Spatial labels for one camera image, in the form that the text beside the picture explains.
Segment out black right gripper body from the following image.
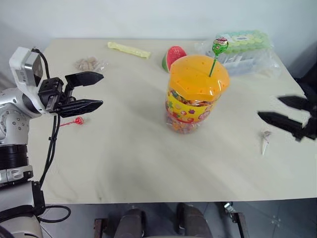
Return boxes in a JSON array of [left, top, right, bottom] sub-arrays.
[[292, 98, 317, 142]]

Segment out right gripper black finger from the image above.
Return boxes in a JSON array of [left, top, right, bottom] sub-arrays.
[[277, 95, 311, 112], [257, 111, 304, 136]]

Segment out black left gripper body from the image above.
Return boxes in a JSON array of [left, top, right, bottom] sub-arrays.
[[37, 77, 76, 114]]

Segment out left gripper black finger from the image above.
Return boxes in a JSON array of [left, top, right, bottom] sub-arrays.
[[57, 99, 104, 119], [64, 71, 105, 88]]

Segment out orange-lidded clear candy jar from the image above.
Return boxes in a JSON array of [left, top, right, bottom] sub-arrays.
[[165, 54, 231, 135]]

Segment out red lollipop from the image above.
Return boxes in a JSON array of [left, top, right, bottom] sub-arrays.
[[59, 117, 85, 127]]

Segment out clear bag of pinkish candies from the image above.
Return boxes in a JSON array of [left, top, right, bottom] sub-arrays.
[[74, 56, 110, 73]]

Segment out grey white-stick lollipop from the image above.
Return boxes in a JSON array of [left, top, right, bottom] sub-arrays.
[[260, 130, 272, 156]]

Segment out dark black furniture piece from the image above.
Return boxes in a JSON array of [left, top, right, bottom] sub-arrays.
[[293, 61, 317, 100]]

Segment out long yellow snack packet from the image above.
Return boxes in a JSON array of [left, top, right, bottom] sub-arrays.
[[107, 41, 152, 60]]

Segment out plastic bag of green packs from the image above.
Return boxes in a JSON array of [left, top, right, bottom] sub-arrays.
[[195, 29, 282, 78]]

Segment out watermelon slice toy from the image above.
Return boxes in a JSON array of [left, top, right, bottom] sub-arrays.
[[161, 45, 188, 74]]

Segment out green wrapped lollipop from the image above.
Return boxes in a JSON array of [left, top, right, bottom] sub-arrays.
[[208, 37, 229, 77]]

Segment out dark rounded shape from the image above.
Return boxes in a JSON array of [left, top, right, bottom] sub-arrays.
[[108, 208, 147, 238], [176, 202, 214, 238]]

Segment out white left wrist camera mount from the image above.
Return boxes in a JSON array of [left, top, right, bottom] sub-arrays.
[[9, 46, 50, 115]]

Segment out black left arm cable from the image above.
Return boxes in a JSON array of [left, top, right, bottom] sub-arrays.
[[31, 47, 72, 224]]

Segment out metal frame bar with bracket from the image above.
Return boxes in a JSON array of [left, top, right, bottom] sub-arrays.
[[222, 202, 250, 238]]

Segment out rusty metal frame bar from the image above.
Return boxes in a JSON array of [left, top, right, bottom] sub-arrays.
[[94, 218, 107, 238]]

